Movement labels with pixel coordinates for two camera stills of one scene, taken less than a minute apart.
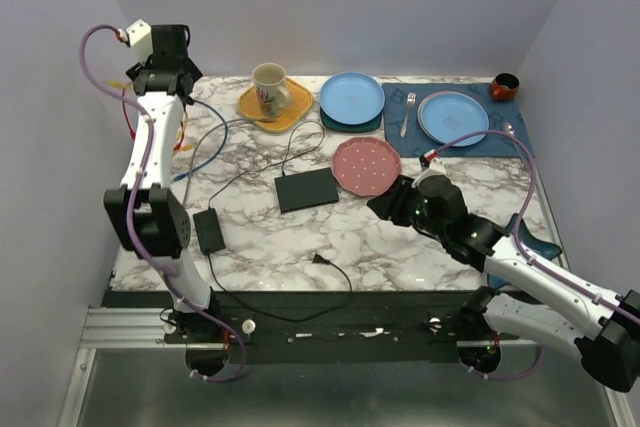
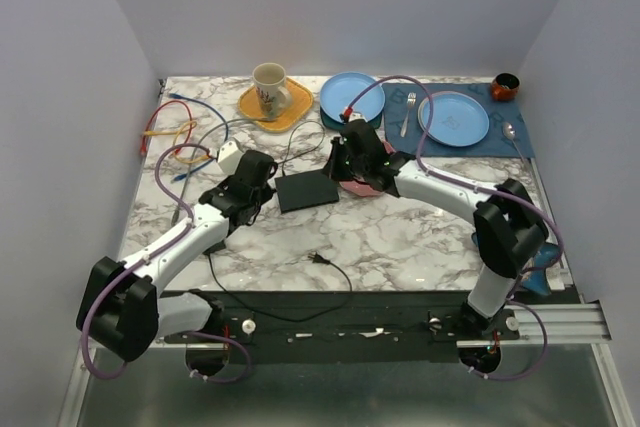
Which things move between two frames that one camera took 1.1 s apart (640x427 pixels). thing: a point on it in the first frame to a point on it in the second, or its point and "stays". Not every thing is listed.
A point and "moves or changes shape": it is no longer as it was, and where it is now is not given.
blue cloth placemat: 403,137 stays
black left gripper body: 147,66 to 264,194
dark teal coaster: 336,126 stays
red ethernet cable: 132,132 moves or changes shape
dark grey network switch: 306,189 stays
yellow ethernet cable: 184,145 moves or changes shape
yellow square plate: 301,102 stays
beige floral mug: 272,95 stays
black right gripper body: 409,209 to 343,167
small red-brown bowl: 505,86 stays
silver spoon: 507,127 stays
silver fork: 411,98 stays
